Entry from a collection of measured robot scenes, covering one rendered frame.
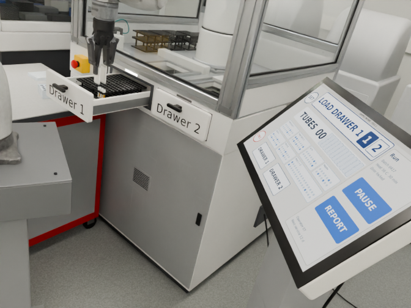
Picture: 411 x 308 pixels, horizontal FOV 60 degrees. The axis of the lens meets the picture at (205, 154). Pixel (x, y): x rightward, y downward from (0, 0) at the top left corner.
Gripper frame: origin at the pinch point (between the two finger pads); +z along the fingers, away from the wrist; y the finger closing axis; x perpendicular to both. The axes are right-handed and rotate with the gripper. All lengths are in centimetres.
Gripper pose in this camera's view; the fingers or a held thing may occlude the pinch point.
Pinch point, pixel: (100, 74)
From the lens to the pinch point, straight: 142.8
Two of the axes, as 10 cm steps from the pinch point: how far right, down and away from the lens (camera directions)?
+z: -2.0, 8.7, 4.5
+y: -6.3, 2.4, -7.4
